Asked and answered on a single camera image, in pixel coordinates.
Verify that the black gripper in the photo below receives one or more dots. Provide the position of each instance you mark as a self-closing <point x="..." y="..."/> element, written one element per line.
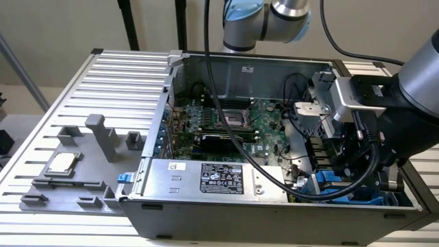
<point x="409" y="133"/>

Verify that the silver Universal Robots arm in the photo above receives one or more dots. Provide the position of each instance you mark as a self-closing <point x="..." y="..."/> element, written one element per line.
<point x="285" y="20"/>

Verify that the blue disk bay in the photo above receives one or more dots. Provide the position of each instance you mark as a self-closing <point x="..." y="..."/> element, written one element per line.
<point x="329" y="180"/>

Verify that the metal drive cage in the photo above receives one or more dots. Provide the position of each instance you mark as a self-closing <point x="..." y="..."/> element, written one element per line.
<point x="315" y="108"/>

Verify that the green motherboard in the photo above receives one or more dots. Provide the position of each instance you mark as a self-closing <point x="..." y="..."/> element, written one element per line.
<point x="265" y="133"/>

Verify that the CPU socket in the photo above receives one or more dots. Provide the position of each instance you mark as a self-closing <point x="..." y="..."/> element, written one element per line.
<point x="237" y="117"/>

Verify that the open black PC case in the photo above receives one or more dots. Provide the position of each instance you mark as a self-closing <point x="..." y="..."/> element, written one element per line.
<point x="261" y="218"/>

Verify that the black chipset heatsink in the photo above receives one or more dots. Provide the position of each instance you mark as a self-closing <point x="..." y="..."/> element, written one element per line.
<point x="214" y="142"/>

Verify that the silver power supply unit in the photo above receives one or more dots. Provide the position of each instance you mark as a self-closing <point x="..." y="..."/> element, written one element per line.
<point x="192" y="177"/>

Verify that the silver case release latch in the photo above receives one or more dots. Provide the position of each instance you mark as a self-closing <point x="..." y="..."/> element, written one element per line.
<point x="176" y="57"/>

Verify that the black stand pole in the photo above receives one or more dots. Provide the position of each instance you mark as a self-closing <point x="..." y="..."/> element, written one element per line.
<point x="180" y="23"/>
<point x="128" y="23"/>

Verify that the blue case latch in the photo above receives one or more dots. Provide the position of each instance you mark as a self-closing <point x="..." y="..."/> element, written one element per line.
<point x="124" y="178"/>

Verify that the grey parts rack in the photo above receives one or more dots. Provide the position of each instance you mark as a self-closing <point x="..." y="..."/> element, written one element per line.
<point x="88" y="164"/>

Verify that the silver CPU chip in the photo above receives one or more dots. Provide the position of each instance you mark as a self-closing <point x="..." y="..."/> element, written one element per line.
<point x="64" y="162"/>

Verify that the grey slanted metal pole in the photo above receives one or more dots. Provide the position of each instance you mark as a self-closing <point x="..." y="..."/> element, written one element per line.
<point x="20" y="72"/>

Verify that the black box at desk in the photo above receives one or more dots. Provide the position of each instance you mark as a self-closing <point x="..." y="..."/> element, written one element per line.
<point x="6" y="142"/>

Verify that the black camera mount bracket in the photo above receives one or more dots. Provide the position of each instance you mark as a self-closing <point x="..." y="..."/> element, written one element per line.
<point x="374" y="85"/>

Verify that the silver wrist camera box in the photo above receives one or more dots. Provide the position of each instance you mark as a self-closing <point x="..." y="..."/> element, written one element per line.
<point x="343" y="103"/>

